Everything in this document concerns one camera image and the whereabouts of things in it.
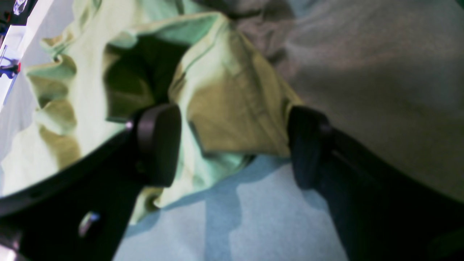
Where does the light green T-shirt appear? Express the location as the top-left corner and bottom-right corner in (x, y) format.
(1, 0), (301, 225)

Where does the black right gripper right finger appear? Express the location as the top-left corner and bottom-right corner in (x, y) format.
(288, 106), (464, 261)

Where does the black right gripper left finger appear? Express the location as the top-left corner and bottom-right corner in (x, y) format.
(1, 104), (181, 261)

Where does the grey-green table cloth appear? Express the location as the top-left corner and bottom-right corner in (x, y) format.
(0, 0), (464, 261)

